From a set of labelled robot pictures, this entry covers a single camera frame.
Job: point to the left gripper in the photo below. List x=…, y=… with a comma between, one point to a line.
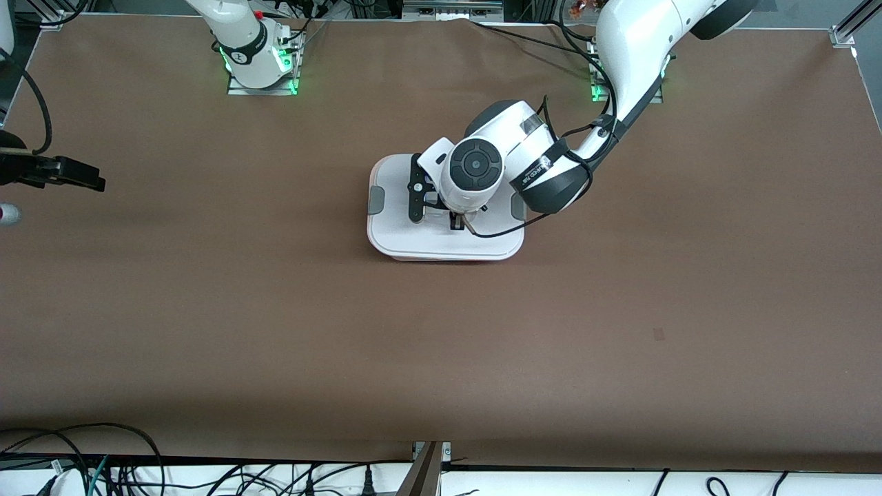
x=456, y=220

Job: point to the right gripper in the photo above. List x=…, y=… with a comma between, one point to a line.
x=19, y=169

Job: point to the white box lid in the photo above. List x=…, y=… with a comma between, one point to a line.
x=413, y=238

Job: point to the white Franka left arm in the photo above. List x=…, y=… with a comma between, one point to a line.
x=620, y=62

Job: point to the translucent white box base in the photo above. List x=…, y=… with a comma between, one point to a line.
x=448, y=260

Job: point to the grey lid latch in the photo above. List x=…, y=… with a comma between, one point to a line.
x=375, y=200
x=518, y=207

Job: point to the brown table cover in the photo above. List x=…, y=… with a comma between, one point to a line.
x=441, y=358

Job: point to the aluminium corner profile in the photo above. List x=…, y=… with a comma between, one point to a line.
x=52, y=19
x=851, y=27

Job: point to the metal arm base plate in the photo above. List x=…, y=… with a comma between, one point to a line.
x=238, y=91
x=598, y=93

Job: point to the aluminium profile post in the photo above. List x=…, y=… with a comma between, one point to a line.
x=424, y=475

